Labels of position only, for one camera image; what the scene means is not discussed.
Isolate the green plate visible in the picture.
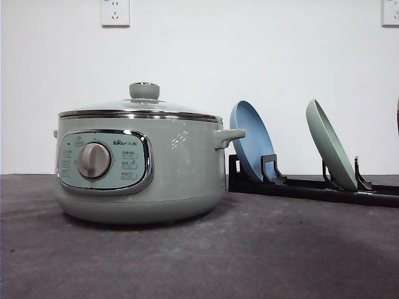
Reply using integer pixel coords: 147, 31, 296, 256
305, 99, 358, 191

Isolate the black plate rack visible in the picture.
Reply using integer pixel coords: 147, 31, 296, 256
228, 154, 399, 208

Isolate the blue plate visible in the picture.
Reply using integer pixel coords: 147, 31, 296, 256
229, 100, 276, 181

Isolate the green electric steamer pot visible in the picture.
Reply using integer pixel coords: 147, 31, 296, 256
53, 118, 246, 224

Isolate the white wall socket right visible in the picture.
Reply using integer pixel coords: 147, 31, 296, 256
378, 0, 399, 30

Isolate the white wall socket left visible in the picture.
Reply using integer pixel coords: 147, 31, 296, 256
100, 0, 130, 30

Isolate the glass lid with green knob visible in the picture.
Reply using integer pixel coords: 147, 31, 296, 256
59, 82, 223, 122

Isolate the white wall socket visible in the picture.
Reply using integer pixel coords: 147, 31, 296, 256
378, 0, 399, 30
100, 0, 130, 30

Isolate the grey table cloth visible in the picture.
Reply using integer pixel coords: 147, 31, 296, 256
0, 174, 399, 299

